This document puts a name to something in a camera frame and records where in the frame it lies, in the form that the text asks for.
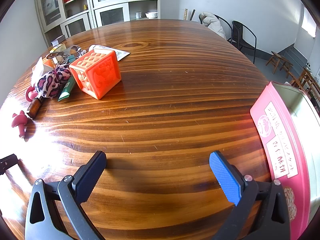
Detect leopard print rope toy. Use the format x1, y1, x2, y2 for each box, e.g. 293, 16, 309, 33
25, 64, 73, 102

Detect wooden chairs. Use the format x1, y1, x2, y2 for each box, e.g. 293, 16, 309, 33
290, 69, 320, 100

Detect green tube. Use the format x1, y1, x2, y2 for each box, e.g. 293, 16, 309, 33
58, 76, 76, 102

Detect wooden stool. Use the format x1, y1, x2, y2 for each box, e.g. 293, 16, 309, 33
279, 57, 293, 78
266, 51, 283, 74

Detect window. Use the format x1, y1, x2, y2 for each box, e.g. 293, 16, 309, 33
301, 7, 317, 38

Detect white carton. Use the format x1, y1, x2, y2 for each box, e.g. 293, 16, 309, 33
42, 0, 59, 13

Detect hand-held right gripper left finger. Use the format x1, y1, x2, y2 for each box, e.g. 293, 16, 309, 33
24, 151, 107, 240

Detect white cream tube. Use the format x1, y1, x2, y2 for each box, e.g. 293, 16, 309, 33
89, 44, 131, 61

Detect pink biscuit box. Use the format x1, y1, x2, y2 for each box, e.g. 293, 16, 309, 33
250, 81, 320, 240

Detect yellow medicine box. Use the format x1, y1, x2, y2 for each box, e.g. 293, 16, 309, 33
49, 44, 67, 53

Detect black metal chair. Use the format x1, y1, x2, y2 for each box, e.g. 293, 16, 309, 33
227, 20, 257, 64
199, 13, 233, 43

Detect grey stairs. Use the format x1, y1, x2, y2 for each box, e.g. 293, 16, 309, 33
277, 44, 308, 68

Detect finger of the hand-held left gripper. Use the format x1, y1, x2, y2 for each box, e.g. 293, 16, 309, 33
0, 154, 18, 177

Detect beige jacket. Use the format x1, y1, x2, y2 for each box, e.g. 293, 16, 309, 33
201, 12, 227, 39

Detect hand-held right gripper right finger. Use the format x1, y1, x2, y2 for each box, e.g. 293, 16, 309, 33
209, 151, 292, 240

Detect cream corner shelf cabinet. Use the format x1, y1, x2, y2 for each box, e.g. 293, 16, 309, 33
86, 0, 160, 29

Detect orange embossed toy cube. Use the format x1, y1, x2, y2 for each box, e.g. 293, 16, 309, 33
69, 49, 122, 100

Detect cream glass-door cabinet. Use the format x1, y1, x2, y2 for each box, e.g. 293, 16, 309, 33
34, 0, 93, 48

